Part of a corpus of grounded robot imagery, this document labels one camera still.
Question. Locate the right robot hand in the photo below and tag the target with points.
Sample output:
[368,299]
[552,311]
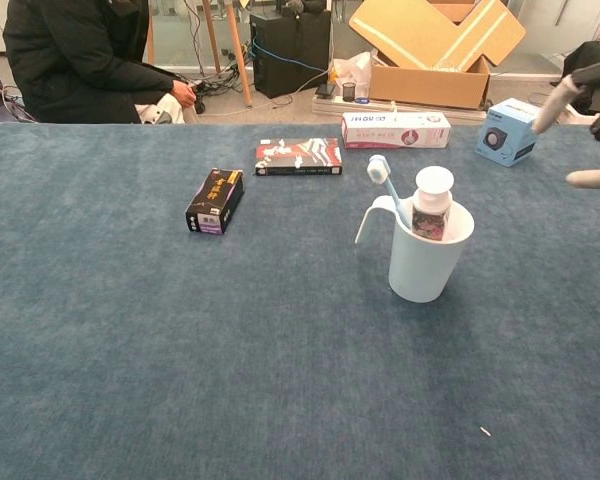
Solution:
[555,102]

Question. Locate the floral toothpaste tube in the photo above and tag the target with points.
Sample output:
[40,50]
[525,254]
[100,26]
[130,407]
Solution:
[430,220]

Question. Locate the light blue toothbrush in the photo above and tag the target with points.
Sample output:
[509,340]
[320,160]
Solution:
[377,170]

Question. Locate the blue speaker box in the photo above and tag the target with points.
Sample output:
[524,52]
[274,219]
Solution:
[505,135]

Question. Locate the open cardboard box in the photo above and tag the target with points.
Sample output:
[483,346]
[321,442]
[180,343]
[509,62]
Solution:
[430,85]

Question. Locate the white toothpaste carton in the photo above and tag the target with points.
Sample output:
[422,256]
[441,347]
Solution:
[395,132]

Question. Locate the red black flat box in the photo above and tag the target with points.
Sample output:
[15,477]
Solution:
[300,155]

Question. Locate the black purple small box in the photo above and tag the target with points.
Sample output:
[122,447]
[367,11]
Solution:
[212,202]

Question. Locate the white plastic crate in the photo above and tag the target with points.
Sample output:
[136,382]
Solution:
[575,117]

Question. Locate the black cloth cover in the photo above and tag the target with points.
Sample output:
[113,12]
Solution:
[587,55]

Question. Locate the white plastic bag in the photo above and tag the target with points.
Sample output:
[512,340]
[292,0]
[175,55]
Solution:
[352,67]

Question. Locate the black mesh pen holder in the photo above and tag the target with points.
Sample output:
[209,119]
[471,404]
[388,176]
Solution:
[349,92]

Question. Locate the aluminium profile platform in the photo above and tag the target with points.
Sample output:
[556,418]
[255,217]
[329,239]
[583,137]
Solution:
[340,106]

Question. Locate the black phone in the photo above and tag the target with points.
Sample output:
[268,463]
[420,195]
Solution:
[326,90]

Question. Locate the black computer tower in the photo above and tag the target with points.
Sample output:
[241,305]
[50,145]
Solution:
[290,60]

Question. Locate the wooden easel leg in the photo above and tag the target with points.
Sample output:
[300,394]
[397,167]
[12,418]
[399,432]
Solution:
[211,35]
[237,50]
[149,40]

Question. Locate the small white scrap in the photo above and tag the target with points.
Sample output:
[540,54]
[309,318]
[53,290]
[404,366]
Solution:
[485,430]

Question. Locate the blue table mat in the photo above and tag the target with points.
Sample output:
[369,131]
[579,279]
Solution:
[130,325]

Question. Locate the person in black jacket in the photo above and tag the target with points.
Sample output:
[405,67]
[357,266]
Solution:
[70,60]

